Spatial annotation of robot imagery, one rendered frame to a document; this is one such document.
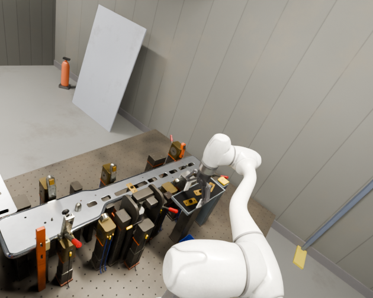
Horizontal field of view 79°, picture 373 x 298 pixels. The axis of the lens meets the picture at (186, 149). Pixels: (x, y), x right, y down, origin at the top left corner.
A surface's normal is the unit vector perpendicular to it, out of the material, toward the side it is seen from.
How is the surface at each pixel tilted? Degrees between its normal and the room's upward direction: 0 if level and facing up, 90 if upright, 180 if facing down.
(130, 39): 79
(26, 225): 0
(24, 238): 0
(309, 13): 90
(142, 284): 0
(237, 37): 90
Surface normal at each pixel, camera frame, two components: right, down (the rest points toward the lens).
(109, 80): -0.48, 0.13
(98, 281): 0.33, -0.78
